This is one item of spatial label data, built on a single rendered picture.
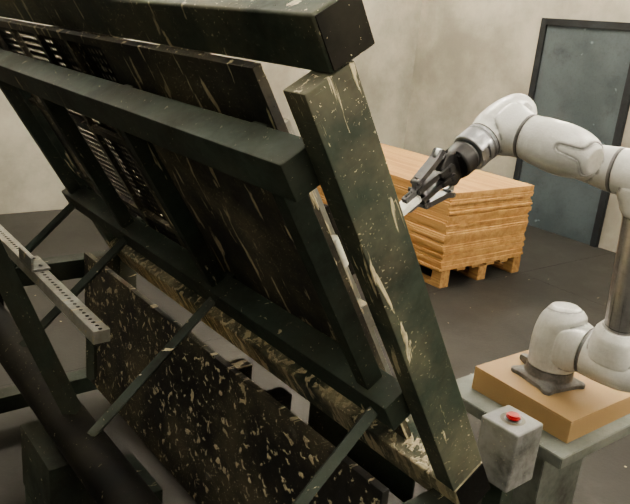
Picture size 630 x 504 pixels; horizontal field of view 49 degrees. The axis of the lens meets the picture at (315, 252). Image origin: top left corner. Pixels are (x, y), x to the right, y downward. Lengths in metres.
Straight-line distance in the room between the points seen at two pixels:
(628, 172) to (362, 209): 1.01
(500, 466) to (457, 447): 0.30
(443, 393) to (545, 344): 0.85
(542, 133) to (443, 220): 3.93
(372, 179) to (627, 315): 1.21
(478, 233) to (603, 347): 3.54
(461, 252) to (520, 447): 3.79
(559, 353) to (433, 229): 3.27
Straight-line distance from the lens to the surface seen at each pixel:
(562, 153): 1.54
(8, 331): 2.83
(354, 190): 1.19
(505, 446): 1.98
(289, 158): 1.17
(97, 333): 2.08
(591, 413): 2.39
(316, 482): 1.62
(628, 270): 2.17
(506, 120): 1.60
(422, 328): 1.44
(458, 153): 1.55
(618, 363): 2.30
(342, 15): 1.12
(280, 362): 2.28
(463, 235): 5.60
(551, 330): 2.37
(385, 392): 1.60
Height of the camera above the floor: 1.90
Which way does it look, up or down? 18 degrees down
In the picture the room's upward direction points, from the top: 5 degrees clockwise
